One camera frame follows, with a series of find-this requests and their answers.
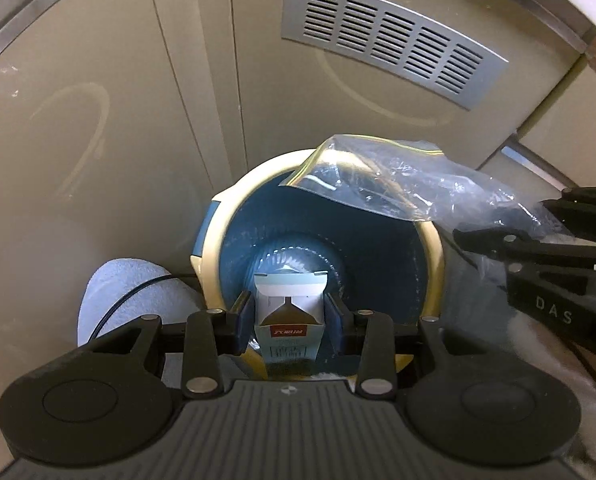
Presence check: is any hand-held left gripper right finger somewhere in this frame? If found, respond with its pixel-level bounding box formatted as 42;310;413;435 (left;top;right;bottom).
324;293;484;400

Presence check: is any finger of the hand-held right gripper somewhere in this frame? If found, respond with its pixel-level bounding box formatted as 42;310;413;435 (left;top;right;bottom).
542;186;596;233
452;226;596;273

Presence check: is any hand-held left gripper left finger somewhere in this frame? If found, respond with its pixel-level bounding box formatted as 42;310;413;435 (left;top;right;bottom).
90;294;257;400

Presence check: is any small pale blue carton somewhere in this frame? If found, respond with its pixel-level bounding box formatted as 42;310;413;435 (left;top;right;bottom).
253;270;329;378

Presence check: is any blue bin with cream rim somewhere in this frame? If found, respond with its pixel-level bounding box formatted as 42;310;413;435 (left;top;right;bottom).
190;147;446;382

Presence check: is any clear plastic zip bag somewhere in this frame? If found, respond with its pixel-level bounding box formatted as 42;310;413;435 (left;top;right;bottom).
288;133;576;273

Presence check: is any white cloth bundle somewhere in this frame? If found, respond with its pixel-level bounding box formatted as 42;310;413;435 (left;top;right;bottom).
78;257;206;356

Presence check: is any grey slotted vent grille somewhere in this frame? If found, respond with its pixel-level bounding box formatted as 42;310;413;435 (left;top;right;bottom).
280;0;510;112

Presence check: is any black cable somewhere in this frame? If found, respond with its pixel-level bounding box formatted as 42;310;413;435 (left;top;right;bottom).
90;272;195;342

